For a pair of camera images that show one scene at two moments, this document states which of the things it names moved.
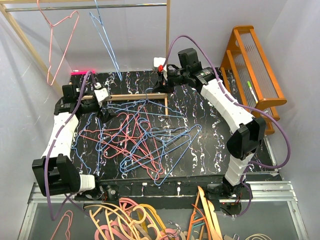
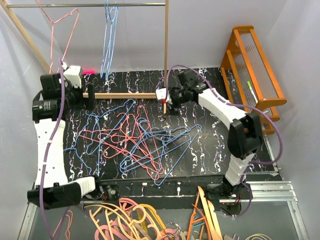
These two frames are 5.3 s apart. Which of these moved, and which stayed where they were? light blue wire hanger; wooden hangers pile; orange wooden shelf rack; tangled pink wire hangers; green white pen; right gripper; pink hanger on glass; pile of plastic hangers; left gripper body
Moved: left gripper body; right gripper; light blue wire hanger
Stayed: tangled pink wire hangers; pink hanger on glass; wooden hangers pile; pile of plastic hangers; orange wooden shelf rack; green white pen
